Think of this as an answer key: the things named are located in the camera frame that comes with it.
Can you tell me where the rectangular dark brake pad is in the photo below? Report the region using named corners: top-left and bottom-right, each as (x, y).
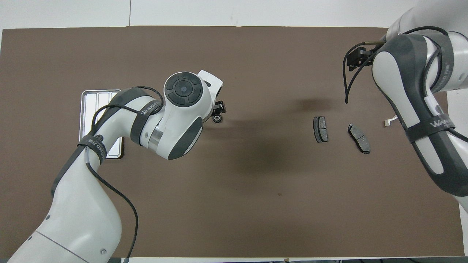
top-left (313, 116), bottom-right (329, 143)

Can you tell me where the silver metal tray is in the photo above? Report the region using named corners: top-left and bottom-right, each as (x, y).
top-left (80, 89), bottom-right (124, 159)

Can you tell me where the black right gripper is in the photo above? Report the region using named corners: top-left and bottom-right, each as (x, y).
top-left (346, 43), bottom-right (375, 72)

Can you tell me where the brown table mat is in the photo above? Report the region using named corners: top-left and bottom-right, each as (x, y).
top-left (0, 26), bottom-right (462, 258)

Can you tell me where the curved dark brake pad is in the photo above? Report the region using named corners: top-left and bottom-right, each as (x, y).
top-left (347, 123), bottom-right (371, 155)

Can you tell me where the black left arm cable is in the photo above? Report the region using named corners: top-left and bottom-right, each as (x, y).
top-left (85, 86), bottom-right (166, 260)

